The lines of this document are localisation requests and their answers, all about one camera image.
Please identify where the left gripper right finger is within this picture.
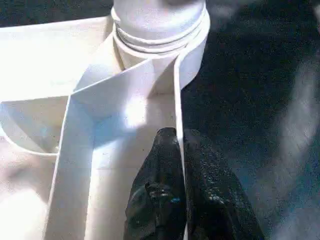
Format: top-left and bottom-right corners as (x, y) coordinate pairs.
(183, 129), (263, 240)

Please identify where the white plastic table top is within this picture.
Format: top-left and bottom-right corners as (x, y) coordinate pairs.
(0, 9), (211, 240)

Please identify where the white plastic table leg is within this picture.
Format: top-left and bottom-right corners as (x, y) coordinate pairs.
(110, 0), (209, 56)

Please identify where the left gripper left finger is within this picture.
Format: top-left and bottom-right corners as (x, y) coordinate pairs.
(123, 127), (188, 240)

